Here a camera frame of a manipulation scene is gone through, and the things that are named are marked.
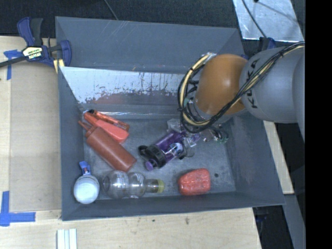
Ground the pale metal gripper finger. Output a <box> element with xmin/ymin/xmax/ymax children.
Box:
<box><xmin>167</xmin><ymin>118</ymin><xmax>185</xmax><ymax>133</ymax></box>
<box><xmin>185</xmin><ymin>133</ymin><xmax>202</xmax><ymax>147</ymax></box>

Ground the red sponge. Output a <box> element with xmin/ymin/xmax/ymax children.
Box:
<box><xmin>177</xmin><ymin>168</ymin><xmax>212</xmax><ymax>197</ymax></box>

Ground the orange spray bottle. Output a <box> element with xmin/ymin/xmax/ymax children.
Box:
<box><xmin>82</xmin><ymin>109</ymin><xmax>130</xmax><ymax>144</ymax></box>

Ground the clear plastic bottle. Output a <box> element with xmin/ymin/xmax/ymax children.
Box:
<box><xmin>101</xmin><ymin>170</ymin><xmax>165</xmax><ymax>200</ymax></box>

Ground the purple bottle with black lid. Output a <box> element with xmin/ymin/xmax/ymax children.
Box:
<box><xmin>137</xmin><ymin>130</ymin><xmax>201</xmax><ymax>172</ymax></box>

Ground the grey metal bin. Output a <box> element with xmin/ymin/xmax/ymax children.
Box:
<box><xmin>54</xmin><ymin>16</ymin><xmax>286</xmax><ymax>222</ymax></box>

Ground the red-brown squeeze bottle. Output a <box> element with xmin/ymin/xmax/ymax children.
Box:
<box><xmin>78</xmin><ymin>120</ymin><xmax>137</xmax><ymax>173</ymax></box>

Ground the white bottle with blue top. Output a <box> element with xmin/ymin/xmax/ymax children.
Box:
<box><xmin>73</xmin><ymin>161</ymin><xmax>101</xmax><ymax>205</ymax></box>

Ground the pale wood board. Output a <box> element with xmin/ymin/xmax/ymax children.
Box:
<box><xmin>9</xmin><ymin>37</ymin><xmax>63</xmax><ymax>213</ymax></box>

